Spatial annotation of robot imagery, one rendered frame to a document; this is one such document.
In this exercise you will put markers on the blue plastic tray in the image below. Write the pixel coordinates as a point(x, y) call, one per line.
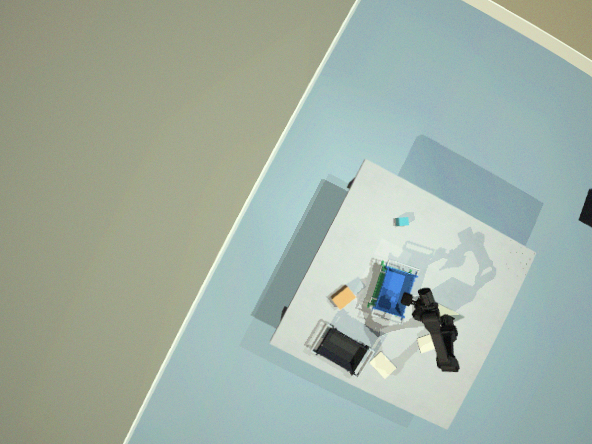
point(395, 284)

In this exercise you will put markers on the tan rectangular block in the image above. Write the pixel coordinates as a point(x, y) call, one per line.
point(343, 296)

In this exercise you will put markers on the green plastic tray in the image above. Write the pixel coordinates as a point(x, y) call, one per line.
point(379, 284)

